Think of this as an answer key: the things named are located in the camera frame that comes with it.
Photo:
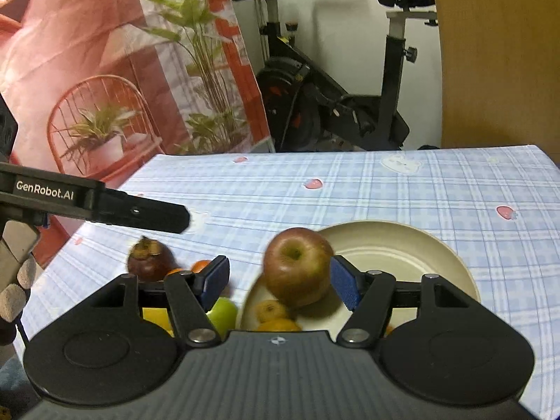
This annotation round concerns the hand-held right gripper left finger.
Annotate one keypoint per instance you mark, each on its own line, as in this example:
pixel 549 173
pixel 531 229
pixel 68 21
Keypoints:
pixel 216 282

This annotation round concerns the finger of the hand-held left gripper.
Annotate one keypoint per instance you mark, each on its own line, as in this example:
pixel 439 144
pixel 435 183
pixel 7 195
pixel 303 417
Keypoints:
pixel 144 212

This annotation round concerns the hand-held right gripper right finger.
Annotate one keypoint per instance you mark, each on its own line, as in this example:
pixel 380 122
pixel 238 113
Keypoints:
pixel 345 288

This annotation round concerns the small orange tangerine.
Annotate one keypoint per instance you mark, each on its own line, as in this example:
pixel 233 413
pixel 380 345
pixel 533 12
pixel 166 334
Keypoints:
pixel 201 266
pixel 175 271
pixel 278 325

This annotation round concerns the bright green round fruit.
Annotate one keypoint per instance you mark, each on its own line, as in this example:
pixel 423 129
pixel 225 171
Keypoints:
pixel 223 315

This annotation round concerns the dark purple mangosteen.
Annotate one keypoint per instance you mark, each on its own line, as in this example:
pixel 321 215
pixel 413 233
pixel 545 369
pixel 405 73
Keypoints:
pixel 148 262

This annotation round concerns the red apple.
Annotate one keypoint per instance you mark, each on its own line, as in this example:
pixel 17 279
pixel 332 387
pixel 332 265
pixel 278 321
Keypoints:
pixel 297 267

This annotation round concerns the small yellowish kumquat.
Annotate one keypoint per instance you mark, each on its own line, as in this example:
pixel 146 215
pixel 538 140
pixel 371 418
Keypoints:
pixel 271 310

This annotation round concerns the beige round plate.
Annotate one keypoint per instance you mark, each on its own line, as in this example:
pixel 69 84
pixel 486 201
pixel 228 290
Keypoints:
pixel 402 253

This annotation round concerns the pale yellow lemon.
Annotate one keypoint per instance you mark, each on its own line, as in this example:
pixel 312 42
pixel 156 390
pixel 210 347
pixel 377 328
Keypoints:
pixel 156 320

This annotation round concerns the person's left hand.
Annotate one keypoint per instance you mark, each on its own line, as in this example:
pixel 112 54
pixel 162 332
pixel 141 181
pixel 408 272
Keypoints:
pixel 12 299

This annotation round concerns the blue checkered tablecloth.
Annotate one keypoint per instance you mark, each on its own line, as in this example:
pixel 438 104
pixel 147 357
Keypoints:
pixel 350 192

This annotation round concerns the printed backdrop cloth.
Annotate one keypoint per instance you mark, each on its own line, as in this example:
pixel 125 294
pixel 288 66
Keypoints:
pixel 87 52

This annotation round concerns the black exercise bike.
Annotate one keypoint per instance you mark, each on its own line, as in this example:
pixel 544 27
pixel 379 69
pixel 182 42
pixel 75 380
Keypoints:
pixel 332 96

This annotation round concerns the wooden door panel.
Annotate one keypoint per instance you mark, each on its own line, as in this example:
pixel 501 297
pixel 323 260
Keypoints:
pixel 503 52

